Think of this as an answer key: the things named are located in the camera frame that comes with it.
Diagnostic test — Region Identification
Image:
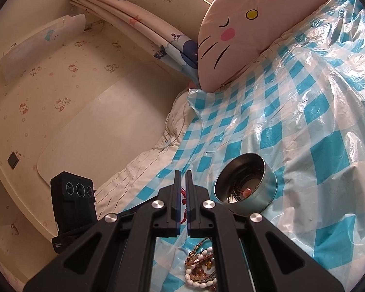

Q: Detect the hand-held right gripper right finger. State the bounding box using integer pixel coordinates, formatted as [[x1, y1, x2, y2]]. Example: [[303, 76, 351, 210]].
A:
[[185, 170, 344, 292]]

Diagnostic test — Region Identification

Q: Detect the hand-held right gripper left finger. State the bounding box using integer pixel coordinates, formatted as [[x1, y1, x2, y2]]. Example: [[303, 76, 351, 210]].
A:
[[23, 170, 181, 292]]

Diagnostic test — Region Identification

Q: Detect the red bead bracelet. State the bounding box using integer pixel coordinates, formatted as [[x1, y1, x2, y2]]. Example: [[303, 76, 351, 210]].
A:
[[180, 187, 189, 226]]

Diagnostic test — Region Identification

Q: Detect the brown braided cord bracelet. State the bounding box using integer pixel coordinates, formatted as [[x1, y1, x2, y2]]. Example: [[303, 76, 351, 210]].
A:
[[189, 239, 213, 251]]

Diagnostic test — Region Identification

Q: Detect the amber bead bracelet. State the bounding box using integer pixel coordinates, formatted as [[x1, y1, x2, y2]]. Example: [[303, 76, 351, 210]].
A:
[[185, 257, 216, 277]]

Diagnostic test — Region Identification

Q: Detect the round metal tin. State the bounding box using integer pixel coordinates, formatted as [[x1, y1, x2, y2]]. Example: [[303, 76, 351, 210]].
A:
[[214, 153, 278, 214]]

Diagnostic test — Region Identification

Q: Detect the white oval bead bracelet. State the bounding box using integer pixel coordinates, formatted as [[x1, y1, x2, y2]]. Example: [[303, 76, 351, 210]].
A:
[[185, 274, 215, 290]]

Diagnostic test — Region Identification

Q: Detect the white quilt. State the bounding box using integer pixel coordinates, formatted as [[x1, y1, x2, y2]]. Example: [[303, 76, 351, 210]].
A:
[[94, 91, 201, 216]]

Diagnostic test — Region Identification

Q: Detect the beige headboard panel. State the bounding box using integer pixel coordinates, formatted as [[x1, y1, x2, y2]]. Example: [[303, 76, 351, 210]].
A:
[[36, 65, 189, 186]]

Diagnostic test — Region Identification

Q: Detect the blue checked plastic sheet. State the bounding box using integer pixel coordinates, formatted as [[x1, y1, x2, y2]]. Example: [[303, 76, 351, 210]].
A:
[[122, 0, 365, 292]]

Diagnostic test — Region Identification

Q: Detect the white plastic panel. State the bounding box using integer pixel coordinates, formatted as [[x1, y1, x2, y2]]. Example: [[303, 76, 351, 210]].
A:
[[0, 14, 86, 82]]

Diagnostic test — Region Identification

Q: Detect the cream printed curtain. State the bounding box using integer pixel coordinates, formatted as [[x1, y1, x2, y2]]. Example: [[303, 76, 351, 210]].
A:
[[70, 0, 200, 84]]

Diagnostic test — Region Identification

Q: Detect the pink cat face pillow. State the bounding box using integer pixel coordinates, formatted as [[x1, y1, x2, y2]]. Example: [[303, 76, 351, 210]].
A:
[[197, 0, 335, 92]]

